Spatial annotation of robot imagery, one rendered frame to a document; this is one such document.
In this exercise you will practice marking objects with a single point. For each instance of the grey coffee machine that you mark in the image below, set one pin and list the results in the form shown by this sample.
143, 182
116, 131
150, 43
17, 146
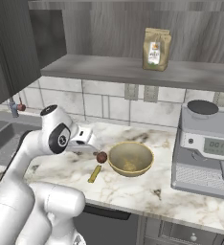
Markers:
200, 159

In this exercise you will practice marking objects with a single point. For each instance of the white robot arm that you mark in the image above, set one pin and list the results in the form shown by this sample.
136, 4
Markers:
24, 191

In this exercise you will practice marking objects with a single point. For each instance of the white drawer knob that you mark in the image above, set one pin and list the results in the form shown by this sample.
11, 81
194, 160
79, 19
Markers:
193, 237

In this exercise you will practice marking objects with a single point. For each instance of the grey wall socket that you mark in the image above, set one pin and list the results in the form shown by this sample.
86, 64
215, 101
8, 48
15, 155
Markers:
151, 93
131, 92
222, 99

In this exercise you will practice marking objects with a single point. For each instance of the yellow butter stick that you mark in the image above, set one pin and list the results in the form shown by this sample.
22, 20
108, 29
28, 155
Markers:
94, 174

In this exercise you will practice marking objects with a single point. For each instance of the grey wooden shelf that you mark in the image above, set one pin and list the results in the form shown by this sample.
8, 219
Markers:
129, 71

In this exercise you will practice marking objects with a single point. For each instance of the dark wall cupboard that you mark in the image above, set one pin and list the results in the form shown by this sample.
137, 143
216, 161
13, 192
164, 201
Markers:
8, 48

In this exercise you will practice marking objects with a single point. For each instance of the grey drawer front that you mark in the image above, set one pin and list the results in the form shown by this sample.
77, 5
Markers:
177, 234

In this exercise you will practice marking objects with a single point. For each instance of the yellow mixing bowl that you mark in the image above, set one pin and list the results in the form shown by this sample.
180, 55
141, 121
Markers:
129, 159

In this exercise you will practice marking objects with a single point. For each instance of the tan coffee bag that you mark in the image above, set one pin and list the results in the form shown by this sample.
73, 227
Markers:
156, 49

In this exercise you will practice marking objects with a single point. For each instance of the dark dishwasher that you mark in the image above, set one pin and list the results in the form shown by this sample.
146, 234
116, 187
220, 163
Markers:
107, 228

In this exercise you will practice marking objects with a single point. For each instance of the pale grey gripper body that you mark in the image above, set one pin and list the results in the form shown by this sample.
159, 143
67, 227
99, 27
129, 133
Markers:
83, 146

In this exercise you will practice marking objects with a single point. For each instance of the grey sink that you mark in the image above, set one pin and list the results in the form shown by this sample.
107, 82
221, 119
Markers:
5, 140

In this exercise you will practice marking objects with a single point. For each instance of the brown egg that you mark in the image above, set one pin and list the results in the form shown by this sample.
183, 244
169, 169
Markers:
102, 156

